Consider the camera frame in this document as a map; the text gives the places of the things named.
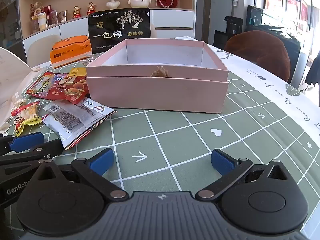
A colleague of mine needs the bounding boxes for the white red-edged snack packet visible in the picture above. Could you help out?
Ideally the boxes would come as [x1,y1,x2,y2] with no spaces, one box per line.
[80,96,118,120]

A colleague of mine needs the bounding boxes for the black water dispenser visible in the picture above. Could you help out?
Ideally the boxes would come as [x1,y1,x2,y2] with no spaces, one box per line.
[214,16,243,50]

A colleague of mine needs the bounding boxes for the bear flower ornament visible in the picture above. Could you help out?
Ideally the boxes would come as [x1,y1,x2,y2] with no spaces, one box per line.
[30,2,43,20]

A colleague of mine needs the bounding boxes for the green checked tablecloth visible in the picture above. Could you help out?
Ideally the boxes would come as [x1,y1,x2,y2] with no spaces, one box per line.
[0,39,320,240]

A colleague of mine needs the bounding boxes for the brown chair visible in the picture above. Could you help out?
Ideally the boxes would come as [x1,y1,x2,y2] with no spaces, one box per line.
[224,30,291,84]

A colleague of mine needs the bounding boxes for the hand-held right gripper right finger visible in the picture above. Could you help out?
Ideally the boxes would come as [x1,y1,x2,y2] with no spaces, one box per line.
[195,149,290,200]

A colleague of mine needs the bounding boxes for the wooden shelf cabinet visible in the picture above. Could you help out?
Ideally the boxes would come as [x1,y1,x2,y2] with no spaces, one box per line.
[19,0,197,63]

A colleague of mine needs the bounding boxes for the black printed box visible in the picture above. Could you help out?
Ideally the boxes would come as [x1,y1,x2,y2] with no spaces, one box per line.
[88,8,151,54]

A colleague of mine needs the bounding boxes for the pink cardboard box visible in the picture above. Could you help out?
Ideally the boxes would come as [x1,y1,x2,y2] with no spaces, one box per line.
[86,39,229,114]

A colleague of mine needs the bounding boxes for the red snack packet orange print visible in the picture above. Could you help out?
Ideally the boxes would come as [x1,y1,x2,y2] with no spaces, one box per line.
[47,74,90,105]

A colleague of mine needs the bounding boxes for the white snack packet dark bars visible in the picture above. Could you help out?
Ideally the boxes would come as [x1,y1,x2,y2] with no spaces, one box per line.
[42,100,105,150]

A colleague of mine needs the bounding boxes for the yellow red cartoon snack packet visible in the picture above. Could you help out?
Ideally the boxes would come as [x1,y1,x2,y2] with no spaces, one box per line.
[11,101,43,137]

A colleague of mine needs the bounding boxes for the orange cardboard box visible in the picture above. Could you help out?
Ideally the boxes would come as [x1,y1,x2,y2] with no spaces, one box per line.
[49,36,92,69]

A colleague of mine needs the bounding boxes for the red glossy snack packet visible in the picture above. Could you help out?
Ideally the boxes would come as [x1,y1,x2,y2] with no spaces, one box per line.
[26,71,68,98]

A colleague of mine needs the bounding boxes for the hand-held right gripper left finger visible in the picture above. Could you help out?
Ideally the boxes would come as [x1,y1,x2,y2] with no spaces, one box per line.
[32,148,128,200]

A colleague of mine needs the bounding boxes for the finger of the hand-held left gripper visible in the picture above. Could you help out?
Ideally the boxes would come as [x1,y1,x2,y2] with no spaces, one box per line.
[0,139,64,167]
[0,132,45,155]

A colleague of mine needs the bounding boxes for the white cup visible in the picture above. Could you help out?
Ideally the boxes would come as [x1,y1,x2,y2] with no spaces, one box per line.
[37,14,48,30]

